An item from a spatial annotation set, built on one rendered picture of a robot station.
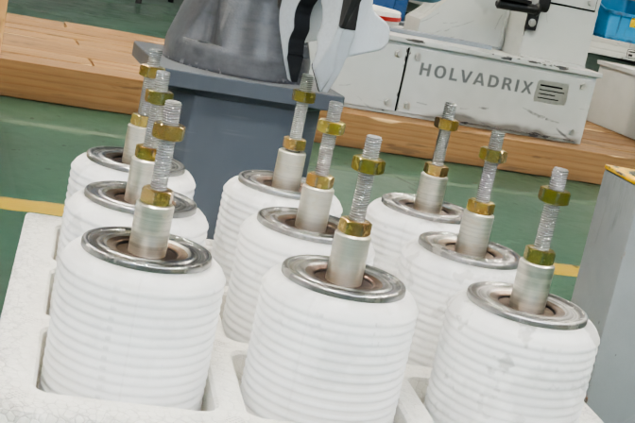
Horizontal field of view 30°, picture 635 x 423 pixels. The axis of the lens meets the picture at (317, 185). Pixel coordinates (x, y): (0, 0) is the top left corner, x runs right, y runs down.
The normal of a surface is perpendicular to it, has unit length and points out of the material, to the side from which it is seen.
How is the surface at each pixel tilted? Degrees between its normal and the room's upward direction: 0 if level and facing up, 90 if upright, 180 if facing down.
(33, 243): 0
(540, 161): 90
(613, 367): 90
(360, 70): 90
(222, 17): 72
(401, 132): 90
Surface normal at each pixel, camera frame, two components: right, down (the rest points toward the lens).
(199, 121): 0.29, 0.26
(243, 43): 0.16, -0.07
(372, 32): 0.61, 0.19
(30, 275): 0.20, -0.96
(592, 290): -0.96, -0.15
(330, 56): -0.31, 0.47
